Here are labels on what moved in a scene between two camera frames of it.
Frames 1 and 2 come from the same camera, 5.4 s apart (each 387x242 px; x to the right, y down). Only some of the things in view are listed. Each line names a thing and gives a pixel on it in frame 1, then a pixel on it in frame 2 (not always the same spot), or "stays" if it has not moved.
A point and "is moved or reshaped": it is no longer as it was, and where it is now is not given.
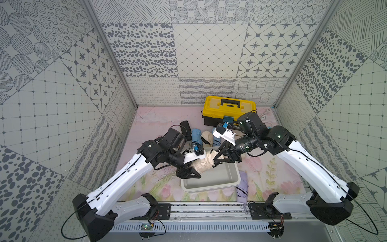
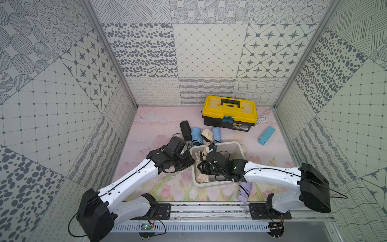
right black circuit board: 276,229 stays
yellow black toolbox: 221,109 stays
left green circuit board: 146,226 stays
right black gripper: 229,148 -> 204,167
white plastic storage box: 223,175 is moved or reshaped
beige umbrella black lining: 207,138 stays
